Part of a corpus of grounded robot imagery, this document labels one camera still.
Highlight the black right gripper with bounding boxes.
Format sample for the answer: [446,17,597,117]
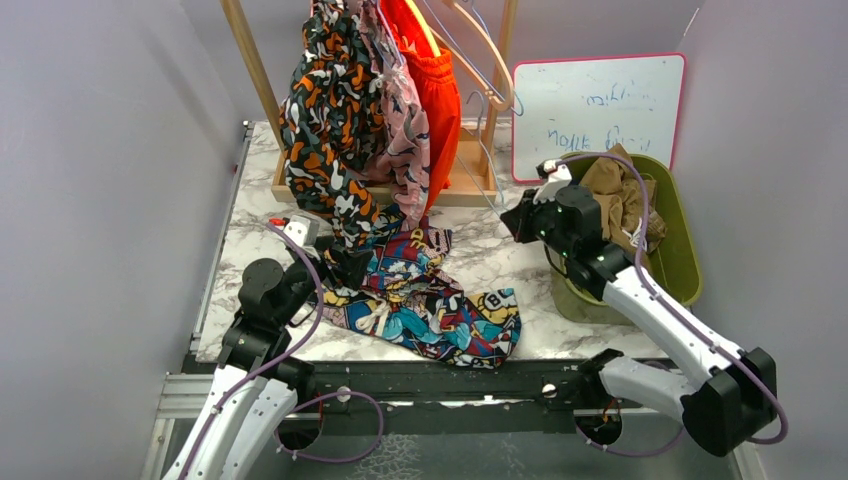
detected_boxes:
[502,187,576,258]

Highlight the colourful patterned shorts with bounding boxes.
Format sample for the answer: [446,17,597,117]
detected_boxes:
[323,206,522,369]

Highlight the tan khaki shorts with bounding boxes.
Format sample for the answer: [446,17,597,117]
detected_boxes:
[580,157,667,254]

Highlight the light blue wire hanger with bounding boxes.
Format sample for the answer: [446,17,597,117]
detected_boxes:
[452,90,505,216]
[467,0,525,116]

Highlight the cream wooden hanger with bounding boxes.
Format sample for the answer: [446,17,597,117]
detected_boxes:
[423,0,517,113]

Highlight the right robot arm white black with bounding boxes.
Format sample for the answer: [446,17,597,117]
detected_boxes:
[500,185,788,457]

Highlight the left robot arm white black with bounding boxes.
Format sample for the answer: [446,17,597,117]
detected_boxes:
[164,235,339,479]

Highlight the wooden clothes rack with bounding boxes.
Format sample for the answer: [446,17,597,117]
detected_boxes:
[221,0,518,207]

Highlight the olive green plastic basket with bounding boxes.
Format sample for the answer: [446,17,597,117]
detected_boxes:
[550,154,702,326]

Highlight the pink patterned garment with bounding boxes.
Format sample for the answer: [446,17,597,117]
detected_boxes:
[358,1,430,230]

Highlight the pink framed whiteboard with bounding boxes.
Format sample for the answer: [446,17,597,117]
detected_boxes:
[511,52,687,184]

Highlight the camouflage orange black garment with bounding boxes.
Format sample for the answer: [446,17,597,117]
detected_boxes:
[280,1,385,252]

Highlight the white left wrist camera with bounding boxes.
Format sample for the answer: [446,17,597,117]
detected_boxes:
[269,214,319,259]

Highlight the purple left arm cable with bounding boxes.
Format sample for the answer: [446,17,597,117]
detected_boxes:
[178,223,386,480]

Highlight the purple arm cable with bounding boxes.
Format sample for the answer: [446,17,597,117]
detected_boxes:
[543,152,790,458]
[178,223,386,480]

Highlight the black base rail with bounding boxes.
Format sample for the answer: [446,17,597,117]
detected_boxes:
[296,360,616,435]

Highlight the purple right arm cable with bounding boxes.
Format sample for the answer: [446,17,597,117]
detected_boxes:
[543,152,790,458]

